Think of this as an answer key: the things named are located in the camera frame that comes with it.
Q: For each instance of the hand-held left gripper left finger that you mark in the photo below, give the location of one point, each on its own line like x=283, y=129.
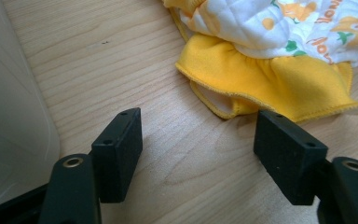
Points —
x=113, y=161

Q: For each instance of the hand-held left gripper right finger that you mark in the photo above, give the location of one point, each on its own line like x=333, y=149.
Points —
x=292, y=161

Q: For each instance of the translucent plastic container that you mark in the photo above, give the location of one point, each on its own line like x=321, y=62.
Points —
x=12, y=109

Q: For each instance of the yellow and white printed garment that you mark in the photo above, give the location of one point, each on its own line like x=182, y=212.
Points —
x=276, y=56

